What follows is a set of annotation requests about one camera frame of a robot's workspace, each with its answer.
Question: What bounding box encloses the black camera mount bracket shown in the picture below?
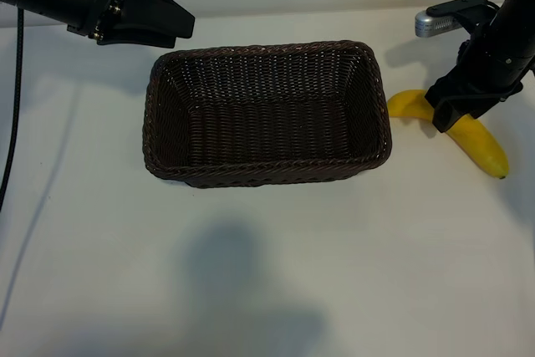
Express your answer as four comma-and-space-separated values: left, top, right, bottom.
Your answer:
426, 0, 502, 23

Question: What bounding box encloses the dark brown wicker basket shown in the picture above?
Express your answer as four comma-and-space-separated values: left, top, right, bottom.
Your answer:
141, 39, 395, 190

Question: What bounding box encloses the black cable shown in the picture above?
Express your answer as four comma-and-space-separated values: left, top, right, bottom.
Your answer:
0, 8, 25, 212

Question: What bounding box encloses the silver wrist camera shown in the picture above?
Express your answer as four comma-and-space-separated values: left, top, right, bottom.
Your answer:
413, 12, 459, 38

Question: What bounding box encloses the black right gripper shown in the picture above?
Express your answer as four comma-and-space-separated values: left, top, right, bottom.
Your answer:
424, 18, 535, 135

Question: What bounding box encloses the yellow banana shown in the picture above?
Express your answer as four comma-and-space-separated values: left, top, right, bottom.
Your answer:
386, 89, 510, 181

